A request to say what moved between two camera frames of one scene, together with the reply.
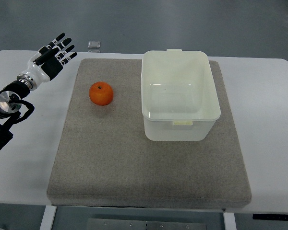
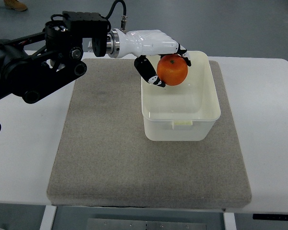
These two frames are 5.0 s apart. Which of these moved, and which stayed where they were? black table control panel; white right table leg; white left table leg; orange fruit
Moved: orange fruit
Stayed: white left table leg; white right table leg; black table control panel
